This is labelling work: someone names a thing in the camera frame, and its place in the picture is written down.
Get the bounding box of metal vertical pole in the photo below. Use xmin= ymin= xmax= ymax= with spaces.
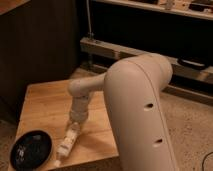
xmin=86 ymin=0 xmax=94 ymax=40

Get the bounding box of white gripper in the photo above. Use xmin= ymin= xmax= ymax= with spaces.
xmin=66 ymin=96 xmax=90 ymax=135

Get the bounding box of wooden shelf board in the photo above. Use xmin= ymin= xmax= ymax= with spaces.
xmin=94 ymin=0 xmax=213 ymax=21

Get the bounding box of grey metal beam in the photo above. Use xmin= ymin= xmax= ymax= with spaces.
xmin=80 ymin=37 xmax=213 ymax=84

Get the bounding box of black ceramic bowl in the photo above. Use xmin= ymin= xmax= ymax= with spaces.
xmin=10 ymin=130 xmax=52 ymax=171

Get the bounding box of black object on beam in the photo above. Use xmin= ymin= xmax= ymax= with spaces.
xmin=177 ymin=59 xmax=209 ymax=70

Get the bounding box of white plastic bottle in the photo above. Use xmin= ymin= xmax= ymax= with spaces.
xmin=54 ymin=122 xmax=79 ymax=168

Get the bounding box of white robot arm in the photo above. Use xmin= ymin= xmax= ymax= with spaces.
xmin=68 ymin=53 xmax=179 ymax=171

